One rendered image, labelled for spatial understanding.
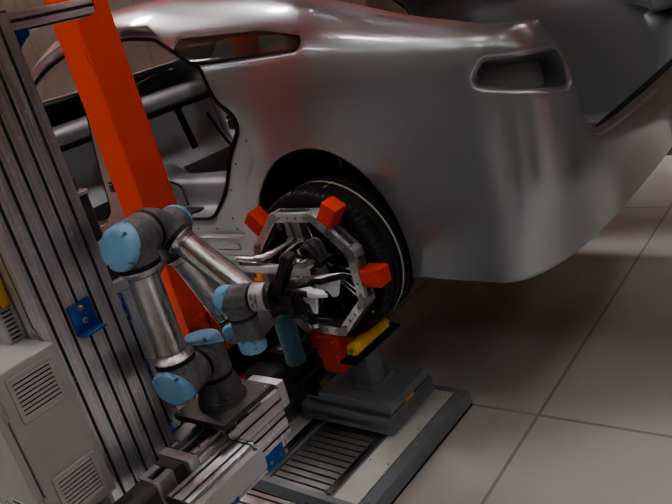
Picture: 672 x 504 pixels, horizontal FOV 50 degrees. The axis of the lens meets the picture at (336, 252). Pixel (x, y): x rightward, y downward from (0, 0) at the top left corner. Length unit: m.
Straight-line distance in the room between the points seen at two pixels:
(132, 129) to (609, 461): 2.22
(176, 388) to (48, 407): 0.32
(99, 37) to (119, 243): 1.21
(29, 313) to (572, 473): 1.99
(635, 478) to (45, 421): 2.01
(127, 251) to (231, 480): 0.69
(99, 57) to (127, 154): 0.37
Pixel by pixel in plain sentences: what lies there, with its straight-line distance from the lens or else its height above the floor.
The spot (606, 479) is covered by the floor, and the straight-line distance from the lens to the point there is 2.92.
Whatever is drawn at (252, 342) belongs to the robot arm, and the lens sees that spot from 1.86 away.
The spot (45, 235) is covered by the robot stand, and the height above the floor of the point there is 1.48.
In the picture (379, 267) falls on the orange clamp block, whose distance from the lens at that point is 2.68.
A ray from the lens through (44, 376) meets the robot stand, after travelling 1.98.
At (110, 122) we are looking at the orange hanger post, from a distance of 2.92.
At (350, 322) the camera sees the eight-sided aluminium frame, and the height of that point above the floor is 0.65.
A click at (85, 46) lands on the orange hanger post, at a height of 1.91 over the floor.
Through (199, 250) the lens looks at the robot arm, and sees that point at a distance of 1.98.
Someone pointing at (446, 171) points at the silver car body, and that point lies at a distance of 2.60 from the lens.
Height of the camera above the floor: 1.88
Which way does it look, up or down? 20 degrees down
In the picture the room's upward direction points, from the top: 15 degrees counter-clockwise
